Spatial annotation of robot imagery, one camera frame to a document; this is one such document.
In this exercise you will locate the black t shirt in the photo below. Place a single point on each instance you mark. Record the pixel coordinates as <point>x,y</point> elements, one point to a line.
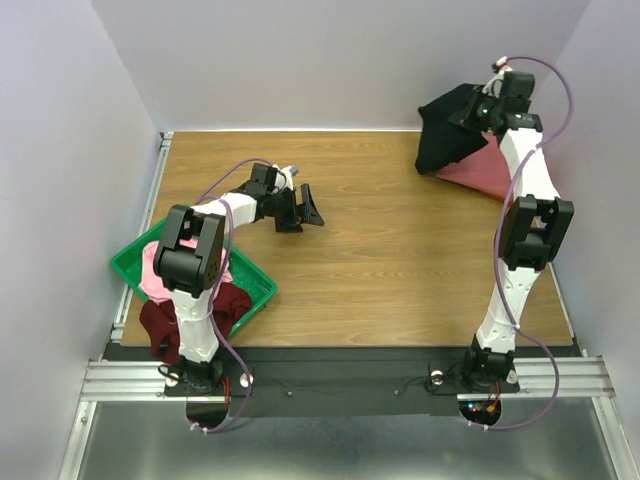
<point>442,142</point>

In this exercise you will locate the pink t shirt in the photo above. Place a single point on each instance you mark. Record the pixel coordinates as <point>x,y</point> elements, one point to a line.
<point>151,284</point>

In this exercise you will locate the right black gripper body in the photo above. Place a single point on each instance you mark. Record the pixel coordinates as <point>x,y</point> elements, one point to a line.
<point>467,112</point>

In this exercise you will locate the aluminium frame rail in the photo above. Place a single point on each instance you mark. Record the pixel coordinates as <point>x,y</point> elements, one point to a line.
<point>403,261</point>

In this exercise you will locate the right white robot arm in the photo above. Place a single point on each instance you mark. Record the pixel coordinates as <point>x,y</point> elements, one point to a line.
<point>533,223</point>

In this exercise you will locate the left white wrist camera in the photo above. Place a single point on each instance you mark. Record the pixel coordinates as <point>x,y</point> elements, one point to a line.
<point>285,177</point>

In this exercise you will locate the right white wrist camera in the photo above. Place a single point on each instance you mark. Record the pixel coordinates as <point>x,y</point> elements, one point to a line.
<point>500,67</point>

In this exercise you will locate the green plastic tray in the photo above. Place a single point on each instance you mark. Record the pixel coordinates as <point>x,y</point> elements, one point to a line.
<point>128,330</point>

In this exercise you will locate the dark red t shirt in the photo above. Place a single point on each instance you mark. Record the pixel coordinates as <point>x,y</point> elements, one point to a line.
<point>230,304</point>

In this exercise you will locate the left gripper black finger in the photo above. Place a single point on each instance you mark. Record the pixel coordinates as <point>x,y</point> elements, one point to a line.
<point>306,210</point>
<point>286,220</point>

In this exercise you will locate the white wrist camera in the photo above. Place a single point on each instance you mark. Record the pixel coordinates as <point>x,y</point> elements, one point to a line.
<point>500,67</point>
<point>285,177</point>

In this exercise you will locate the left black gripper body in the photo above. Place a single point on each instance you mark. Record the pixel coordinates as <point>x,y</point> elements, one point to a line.
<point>285,197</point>

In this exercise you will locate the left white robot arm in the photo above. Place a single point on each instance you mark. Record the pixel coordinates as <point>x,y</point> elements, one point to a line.
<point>195,248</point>

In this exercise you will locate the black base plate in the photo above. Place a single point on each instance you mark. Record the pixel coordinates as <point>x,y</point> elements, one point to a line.
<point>343,381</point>

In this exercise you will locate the folded coral t shirt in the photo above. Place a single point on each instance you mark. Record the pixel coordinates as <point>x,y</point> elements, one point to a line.
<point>484,170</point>

